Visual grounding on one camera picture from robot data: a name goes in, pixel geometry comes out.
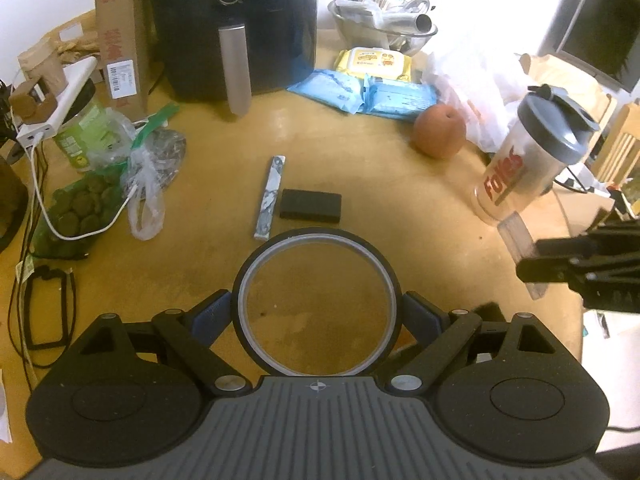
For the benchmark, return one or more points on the green label jar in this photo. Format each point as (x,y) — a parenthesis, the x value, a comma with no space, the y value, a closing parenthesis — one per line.
(85,135)

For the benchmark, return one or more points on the black rectangular frame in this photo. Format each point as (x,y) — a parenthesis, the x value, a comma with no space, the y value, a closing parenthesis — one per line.
(29,310)

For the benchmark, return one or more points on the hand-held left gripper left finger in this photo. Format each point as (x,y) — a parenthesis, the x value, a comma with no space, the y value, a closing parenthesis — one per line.
(212,317)

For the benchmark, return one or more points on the brown paper bag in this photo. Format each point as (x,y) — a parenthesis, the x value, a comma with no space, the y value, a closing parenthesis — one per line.
(42,65)

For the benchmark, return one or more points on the white power bank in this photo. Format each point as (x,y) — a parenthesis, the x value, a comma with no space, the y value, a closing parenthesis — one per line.
(62,102)

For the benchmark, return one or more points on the bag of green cookies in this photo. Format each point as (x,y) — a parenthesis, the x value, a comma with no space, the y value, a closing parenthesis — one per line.
(75,210)

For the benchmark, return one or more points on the yellow wipes packet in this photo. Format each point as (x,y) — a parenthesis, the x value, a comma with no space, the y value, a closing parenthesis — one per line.
(372,62)

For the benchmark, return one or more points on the metal bowl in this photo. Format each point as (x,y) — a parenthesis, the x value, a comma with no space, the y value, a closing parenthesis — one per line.
(360,27)

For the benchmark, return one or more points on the tall brown cardboard box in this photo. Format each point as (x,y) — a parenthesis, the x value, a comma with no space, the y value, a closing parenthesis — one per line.
(120,35)

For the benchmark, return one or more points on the wooden chair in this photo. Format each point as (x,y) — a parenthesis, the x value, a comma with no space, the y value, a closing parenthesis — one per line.
(622,145)

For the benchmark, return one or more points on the black monitor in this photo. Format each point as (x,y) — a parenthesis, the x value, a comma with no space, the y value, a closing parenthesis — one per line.
(595,20)

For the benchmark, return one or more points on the black rectangular block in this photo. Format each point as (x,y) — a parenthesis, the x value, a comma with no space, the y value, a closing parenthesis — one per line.
(310,205)

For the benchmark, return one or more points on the clear plastic piece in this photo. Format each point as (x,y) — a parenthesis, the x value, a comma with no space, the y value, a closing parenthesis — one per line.
(515,232)

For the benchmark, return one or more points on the brown cardboard holder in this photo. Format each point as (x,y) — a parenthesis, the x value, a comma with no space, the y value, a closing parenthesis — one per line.
(30,105)

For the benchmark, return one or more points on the patterned wrapped stick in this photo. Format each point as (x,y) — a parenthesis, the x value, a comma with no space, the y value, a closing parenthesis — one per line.
(270,195)

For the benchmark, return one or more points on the white plastic bag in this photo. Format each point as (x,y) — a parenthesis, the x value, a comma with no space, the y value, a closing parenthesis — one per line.
(475,90)

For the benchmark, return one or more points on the black air fryer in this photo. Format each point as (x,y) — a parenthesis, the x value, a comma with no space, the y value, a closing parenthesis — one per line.
(200,20)

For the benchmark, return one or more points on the clear shaker bottle grey lid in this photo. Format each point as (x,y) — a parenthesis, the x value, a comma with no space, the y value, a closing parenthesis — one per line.
(525,170)

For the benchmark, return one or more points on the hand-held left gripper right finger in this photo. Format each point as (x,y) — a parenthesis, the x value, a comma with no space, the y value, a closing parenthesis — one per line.
(420,315)

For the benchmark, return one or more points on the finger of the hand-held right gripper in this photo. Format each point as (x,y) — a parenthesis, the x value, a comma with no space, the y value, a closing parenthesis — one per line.
(565,246)
(545,270)

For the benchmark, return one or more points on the black electric kettle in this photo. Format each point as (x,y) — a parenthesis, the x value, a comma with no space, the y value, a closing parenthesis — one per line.
(10,205)

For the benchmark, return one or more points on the blue wipes packet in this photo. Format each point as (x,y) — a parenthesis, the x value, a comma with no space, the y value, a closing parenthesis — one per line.
(330,90)
(400,97)

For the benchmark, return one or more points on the orange round fruit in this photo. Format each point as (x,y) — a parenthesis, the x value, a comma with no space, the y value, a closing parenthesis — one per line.
(440,132)

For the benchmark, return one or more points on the silver foil roll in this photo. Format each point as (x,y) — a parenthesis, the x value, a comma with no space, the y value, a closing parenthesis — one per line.
(405,22)

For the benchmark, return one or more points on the clear plastic bag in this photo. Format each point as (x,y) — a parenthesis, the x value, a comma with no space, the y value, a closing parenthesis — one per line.
(150,160)

